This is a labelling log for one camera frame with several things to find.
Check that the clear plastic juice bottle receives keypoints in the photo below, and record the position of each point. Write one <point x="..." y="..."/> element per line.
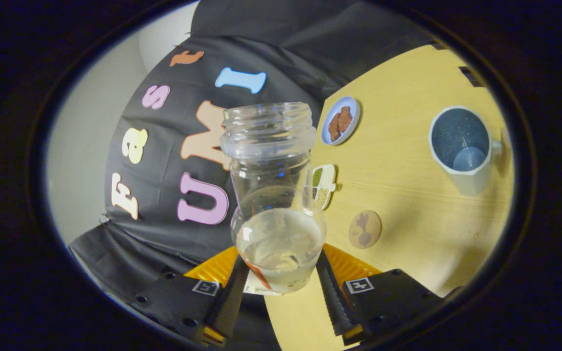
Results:
<point x="273" y="195"/>

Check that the plain round wooden coaster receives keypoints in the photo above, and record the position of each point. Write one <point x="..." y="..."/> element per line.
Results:
<point x="506" y="144"/>

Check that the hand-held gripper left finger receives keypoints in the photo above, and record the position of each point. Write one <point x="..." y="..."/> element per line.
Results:
<point x="230" y="302"/>

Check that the pale cup with blue inside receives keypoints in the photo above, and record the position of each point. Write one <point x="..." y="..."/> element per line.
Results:
<point x="461" y="141"/>

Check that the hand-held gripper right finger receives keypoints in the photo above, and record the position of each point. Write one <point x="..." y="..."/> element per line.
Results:
<point x="332" y="297"/>

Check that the light blue plate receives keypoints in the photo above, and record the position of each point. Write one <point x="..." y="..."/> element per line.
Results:
<point x="351" y="107"/>

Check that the wooden table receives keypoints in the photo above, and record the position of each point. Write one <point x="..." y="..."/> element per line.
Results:
<point x="408" y="224"/>

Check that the printed round wooden coaster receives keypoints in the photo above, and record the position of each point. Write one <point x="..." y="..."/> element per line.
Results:
<point x="365" y="229"/>

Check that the brown dried snack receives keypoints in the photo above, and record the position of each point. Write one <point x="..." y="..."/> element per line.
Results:
<point x="344" y="118"/>
<point x="333" y="129"/>

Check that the white divided dish with grains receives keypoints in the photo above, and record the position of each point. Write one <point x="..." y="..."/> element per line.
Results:
<point x="324" y="187"/>

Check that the black table edge clamp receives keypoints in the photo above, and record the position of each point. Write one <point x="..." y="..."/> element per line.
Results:
<point x="437" y="45"/>
<point x="472" y="76"/>

